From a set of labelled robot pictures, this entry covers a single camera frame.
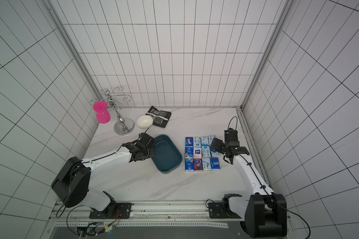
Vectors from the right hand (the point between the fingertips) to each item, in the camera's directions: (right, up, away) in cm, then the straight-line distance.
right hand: (213, 143), depth 87 cm
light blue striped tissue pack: (-4, -12, +1) cm, 13 cm away
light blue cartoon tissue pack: (-4, -3, +8) cm, 10 cm away
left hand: (-39, -7, +2) cm, 40 cm away
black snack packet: (-36, +15, +24) cm, 45 cm away
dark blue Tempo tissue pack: (-14, -1, +9) cm, 17 cm away
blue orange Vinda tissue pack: (-14, -6, +6) cm, 17 cm away
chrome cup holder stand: (-62, +9, +20) cm, 66 cm away
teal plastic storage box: (-29, -10, +10) cm, 32 cm away
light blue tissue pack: (0, +1, +11) cm, 11 cm away
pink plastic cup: (-64, +18, -6) cm, 66 cm away
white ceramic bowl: (-47, +13, +21) cm, 53 cm away
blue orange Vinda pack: (-15, -12, -1) cm, 19 cm away
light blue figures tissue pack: (-4, -5, +6) cm, 9 cm away
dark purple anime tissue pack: (-9, -13, 0) cm, 16 cm away
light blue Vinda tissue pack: (-9, -1, +10) cm, 13 cm away
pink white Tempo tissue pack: (-9, -7, +6) cm, 13 cm away
